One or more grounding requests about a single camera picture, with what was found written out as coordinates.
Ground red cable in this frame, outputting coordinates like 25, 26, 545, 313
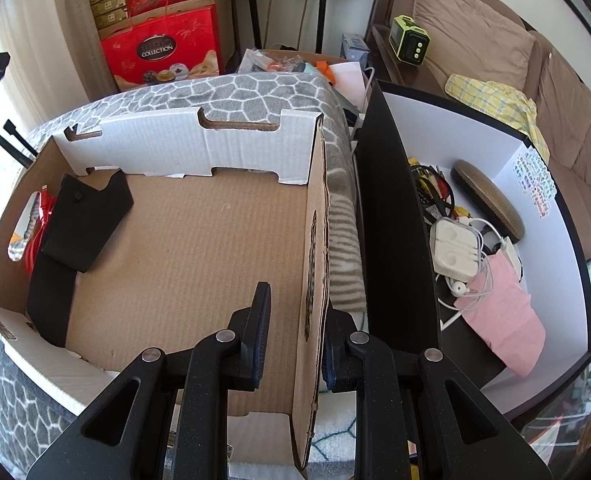
23, 185, 59, 276

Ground white paper sheet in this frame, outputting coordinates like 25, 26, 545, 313
328, 62, 371, 111

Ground black and white storage box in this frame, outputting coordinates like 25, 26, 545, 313
355, 79, 591, 421

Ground clear plastic bag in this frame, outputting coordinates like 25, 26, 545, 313
238, 49, 306, 75

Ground black strap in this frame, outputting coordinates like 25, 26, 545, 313
26, 255, 79, 348

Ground pink cloth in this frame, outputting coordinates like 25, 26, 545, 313
453, 252, 546, 380

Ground cardboard box of clutter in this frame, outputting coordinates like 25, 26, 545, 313
236, 49, 371, 91

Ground colourful sticker sheet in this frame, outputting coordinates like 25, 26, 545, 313
510, 147, 559, 218

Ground yellow plaid cloth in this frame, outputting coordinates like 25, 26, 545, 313
445, 74, 551, 161

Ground white cable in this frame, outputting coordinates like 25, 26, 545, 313
359, 66, 376, 111

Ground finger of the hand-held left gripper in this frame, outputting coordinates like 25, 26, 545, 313
0, 132, 33, 168
4, 120, 39, 157

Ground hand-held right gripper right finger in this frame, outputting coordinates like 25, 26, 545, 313
322, 305, 569, 480

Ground brown sofa pillow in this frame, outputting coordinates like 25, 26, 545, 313
413, 0, 536, 98

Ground white earphones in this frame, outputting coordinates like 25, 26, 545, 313
438, 240, 506, 311

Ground bundle of coloured cables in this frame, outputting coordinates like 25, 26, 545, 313
408, 157, 476, 221

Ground black speaker stand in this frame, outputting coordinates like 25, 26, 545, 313
318, 0, 329, 53
246, 0, 262, 51

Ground white power adapter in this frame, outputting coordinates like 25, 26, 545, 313
498, 237, 523, 281

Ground grey patterned blanket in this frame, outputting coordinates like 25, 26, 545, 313
0, 71, 371, 480

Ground green portable device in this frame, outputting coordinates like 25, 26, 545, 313
388, 15, 433, 67

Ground white earphone case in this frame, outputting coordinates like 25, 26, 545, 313
429, 218, 481, 277

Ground white curtain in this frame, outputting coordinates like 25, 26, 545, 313
0, 0, 101, 161

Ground tall brown carton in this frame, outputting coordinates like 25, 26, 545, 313
210, 0, 234, 76

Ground blue and white box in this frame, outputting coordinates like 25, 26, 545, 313
340, 33, 367, 61

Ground large red gift box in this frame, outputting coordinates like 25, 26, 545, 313
100, 4, 224, 93

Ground glass coffee table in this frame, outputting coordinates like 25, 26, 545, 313
520, 250, 591, 461

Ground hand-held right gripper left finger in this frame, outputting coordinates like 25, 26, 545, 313
26, 281, 272, 480

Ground black pouch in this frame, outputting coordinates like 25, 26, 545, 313
40, 170, 135, 273

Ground brown oval glasses case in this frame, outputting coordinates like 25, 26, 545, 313
451, 159, 525, 243

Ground brown sofa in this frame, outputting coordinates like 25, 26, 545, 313
365, 0, 591, 261

